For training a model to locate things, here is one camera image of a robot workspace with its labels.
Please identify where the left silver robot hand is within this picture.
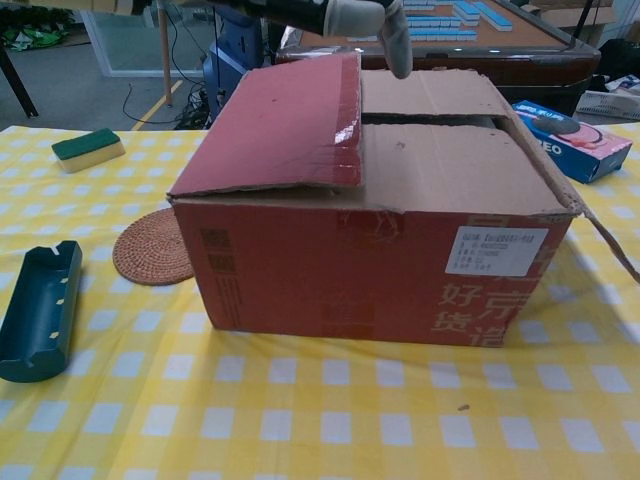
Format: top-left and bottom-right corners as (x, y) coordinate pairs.
(207, 0), (414, 80)

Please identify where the red cardboard shipping box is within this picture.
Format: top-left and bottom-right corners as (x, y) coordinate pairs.
(165, 49), (640, 350)

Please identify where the blue Oreo cookie box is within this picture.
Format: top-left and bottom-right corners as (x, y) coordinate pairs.
(510, 99), (634, 185)

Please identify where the blue machine base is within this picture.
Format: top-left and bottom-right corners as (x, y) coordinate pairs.
(202, 0), (267, 131)

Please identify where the brown mahjong table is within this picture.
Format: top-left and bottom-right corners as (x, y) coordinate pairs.
(275, 0), (602, 119)

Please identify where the wooden pole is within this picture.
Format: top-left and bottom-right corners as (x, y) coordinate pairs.
(156, 0), (174, 107)

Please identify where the white framed glass partition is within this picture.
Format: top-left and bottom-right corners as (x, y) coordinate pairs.
(74, 7), (211, 79)

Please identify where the white plastic basket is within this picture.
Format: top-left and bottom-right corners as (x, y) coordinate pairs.
(574, 90), (640, 122)

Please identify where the black bag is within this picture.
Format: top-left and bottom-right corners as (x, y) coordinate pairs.
(597, 38), (640, 84)

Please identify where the white blue plastic package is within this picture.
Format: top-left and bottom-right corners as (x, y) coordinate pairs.
(606, 74), (640, 95)

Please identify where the green and yellow sponge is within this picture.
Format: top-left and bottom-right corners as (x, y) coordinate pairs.
(51, 127), (125, 175)

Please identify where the round woven rattan coaster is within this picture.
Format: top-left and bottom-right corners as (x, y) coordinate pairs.
(113, 208), (194, 287)

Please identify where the black slanted table leg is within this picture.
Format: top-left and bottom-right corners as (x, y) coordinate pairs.
(0, 47), (39, 120)

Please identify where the yellow white checkered tablecloth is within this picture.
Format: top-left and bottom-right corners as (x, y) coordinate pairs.
(0, 122), (640, 480)

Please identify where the dark green paper tray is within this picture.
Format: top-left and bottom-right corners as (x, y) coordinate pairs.
(0, 240), (84, 384)

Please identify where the black floor cable bundle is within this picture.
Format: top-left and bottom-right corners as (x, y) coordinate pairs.
(172, 77), (214, 131)

